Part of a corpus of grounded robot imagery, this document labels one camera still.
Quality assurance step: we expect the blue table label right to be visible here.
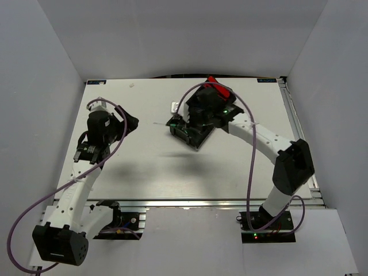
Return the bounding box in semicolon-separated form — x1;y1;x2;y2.
256;78;278;83

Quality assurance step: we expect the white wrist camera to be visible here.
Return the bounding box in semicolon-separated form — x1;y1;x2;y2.
86;97;109;113
170;102;190;122

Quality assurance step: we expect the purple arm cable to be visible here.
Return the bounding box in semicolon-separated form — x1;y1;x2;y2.
6;97;141;273
175;82;305;232

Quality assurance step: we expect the red utility knife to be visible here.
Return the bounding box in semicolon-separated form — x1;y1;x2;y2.
207;76;231;99

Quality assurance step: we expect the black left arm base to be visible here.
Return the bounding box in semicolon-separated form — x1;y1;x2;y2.
90;200;143;240

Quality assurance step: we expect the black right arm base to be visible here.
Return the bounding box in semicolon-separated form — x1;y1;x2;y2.
236;211;296;244

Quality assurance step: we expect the black three-compartment bin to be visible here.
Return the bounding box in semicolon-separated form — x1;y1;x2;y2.
166;83;238;152

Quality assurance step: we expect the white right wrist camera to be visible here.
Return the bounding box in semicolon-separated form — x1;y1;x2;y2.
170;102;190;122

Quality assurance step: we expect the aluminium table edge rail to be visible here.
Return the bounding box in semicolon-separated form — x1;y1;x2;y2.
277;76;326;209

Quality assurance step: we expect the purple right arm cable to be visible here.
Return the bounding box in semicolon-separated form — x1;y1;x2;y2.
175;82;305;232

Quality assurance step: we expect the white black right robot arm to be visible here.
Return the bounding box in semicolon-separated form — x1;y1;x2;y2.
176;82;315;229

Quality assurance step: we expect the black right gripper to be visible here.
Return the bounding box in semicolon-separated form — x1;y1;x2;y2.
179;108;212;133

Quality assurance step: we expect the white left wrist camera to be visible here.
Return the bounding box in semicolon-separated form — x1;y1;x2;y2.
86;97;109;113

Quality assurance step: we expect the blue table label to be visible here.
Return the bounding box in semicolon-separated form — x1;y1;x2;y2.
86;80;106;85
256;78;278;83

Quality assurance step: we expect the blue table label left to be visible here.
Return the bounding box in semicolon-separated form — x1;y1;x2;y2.
86;80;106;85

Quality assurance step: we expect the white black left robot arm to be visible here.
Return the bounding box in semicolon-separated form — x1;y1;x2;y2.
32;102;139;266

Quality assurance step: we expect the green black precision screwdriver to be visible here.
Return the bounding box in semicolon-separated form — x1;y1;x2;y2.
153;121;185;127

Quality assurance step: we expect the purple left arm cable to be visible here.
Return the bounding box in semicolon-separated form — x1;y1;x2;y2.
6;97;141;273

